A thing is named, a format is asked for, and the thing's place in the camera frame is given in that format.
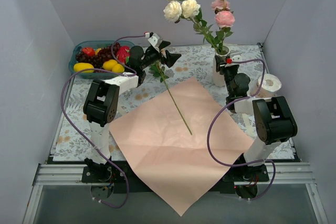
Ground pink rose flower stem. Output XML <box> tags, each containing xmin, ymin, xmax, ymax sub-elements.
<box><xmin>211</xmin><ymin>0</ymin><xmax>235</xmax><ymax>55</ymax></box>

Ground aluminium frame rail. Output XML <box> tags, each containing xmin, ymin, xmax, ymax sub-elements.
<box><xmin>33</xmin><ymin>163</ymin><xmax>316</xmax><ymax>186</ymax></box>

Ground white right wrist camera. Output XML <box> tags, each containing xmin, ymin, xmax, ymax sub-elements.
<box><xmin>226</xmin><ymin>54</ymin><xmax>242</xmax><ymax>65</ymax></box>

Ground white rose flower stem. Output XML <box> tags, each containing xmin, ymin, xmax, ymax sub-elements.
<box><xmin>163</xmin><ymin>0</ymin><xmax>228</xmax><ymax>55</ymax></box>

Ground peach bud flower stem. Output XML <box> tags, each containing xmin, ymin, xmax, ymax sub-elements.
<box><xmin>150</xmin><ymin>61</ymin><xmax>193</xmax><ymax>135</ymax></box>

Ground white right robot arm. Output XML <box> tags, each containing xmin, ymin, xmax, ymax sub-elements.
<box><xmin>214</xmin><ymin>53</ymin><xmax>298</xmax><ymax>182</ymax></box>

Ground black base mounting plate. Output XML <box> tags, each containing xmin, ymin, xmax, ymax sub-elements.
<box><xmin>81</xmin><ymin>158</ymin><xmax>270</xmax><ymax>194</ymax></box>

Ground yellow lemon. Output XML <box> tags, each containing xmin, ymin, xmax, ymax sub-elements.
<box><xmin>102</xmin><ymin>59</ymin><xmax>124</xmax><ymax>73</ymax></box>

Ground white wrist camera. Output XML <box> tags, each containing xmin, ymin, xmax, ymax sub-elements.
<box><xmin>226</xmin><ymin>54</ymin><xmax>242</xmax><ymax>65</ymax></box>
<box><xmin>148</xmin><ymin>32</ymin><xmax>162</xmax><ymax>51</ymax></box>

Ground dark purple grapes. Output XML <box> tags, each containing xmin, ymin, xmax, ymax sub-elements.
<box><xmin>75</xmin><ymin>46</ymin><xmax>118</xmax><ymax>73</ymax></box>

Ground white ribbed ceramic vase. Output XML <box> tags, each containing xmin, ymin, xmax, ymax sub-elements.
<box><xmin>212</xmin><ymin>46</ymin><xmax>230</xmax><ymax>87</ymax></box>

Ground pink wrapping paper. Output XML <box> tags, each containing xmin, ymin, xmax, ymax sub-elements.
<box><xmin>109</xmin><ymin>78</ymin><xmax>253</xmax><ymax>215</ymax></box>

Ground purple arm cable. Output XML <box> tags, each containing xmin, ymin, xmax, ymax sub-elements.
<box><xmin>60</xmin><ymin>33</ymin><xmax>148</xmax><ymax>209</ymax></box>
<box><xmin>206</xmin><ymin>58</ymin><xmax>276</xmax><ymax>201</ymax></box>

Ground teal plastic fruit basket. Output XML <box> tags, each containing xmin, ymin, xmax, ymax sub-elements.
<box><xmin>69</xmin><ymin>40</ymin><xmax>134</xmax><ymax>80</ymax></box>

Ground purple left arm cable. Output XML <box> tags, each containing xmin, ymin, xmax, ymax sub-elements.
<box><xmin>60</xmin><ymin>33</ymin><xmax>148</xmax><ymax>209</ymax></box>

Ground red apple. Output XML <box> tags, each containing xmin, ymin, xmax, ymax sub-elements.
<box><xmin>81</xmin><ymin>47</ymin><xmax>96</xmax><ymax>57</ymax></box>

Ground red dragon fruit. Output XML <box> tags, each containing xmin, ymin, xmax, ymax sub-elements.
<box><xmin>117</xmin><ymin>46</ymin><xmax>130</xmax><ymax>64</ymax></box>

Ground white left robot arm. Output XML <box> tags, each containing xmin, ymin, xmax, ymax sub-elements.
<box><xmin>83</xmin><ymin>46</ymin><xmax>182</xmax><ymax>182</ymax></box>

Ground yellow mango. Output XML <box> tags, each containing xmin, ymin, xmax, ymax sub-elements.
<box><xmin>73</xmin><ymin>62</ymin><xmax>94</xmax><ymax>73</ymax></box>

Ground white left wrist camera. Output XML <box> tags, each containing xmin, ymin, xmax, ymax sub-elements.
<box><xmin>148</xmin><ymin>32</ymin><xmax>162</xmax><ymax>51</ymax></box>

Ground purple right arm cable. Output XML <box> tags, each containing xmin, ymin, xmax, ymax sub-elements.
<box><xmin>206</xmin><ymin>58</ymin><xmax>276</xmax><ymax>201</ymax></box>

